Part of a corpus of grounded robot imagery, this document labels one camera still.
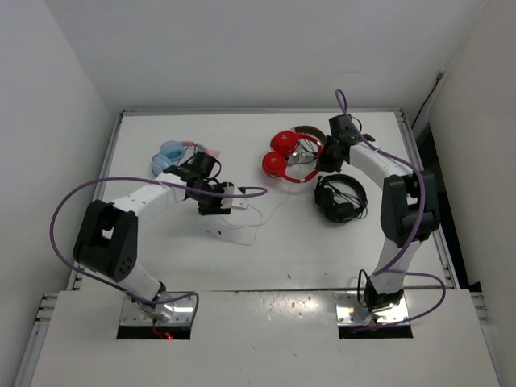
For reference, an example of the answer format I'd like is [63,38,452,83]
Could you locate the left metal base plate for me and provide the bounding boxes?
[119,296,196,327]

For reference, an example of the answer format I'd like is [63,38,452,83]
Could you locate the black wall cable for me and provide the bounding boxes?
[411,70,444,130]

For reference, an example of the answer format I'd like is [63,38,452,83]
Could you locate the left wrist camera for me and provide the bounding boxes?
[222,183,248,210]

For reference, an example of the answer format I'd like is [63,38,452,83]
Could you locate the black headphones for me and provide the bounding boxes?
[314,174,368,223]

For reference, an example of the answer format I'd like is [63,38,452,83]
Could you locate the white headphone cable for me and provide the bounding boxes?
[204,185,293,247]

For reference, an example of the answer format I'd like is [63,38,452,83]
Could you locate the red wireless headphones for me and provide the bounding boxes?
[261,128,323,184]

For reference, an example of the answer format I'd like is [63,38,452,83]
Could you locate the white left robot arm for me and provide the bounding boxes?
[73,152,235,308]

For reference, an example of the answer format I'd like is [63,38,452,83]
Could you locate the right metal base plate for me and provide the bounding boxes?
[335,291,409,328]

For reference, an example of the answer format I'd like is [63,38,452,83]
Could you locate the pink blue cat-ear headphones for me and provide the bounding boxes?
[150,140,220,177]

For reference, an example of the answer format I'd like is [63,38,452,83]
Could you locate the brown silver headphones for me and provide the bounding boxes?
[287,125,327,165]

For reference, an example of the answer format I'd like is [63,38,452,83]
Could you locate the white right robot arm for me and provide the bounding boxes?
[314,114,440,311]

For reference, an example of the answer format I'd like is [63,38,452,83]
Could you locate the metal base plate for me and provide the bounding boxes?
[119,296,196,327]
[335,291,409,328]

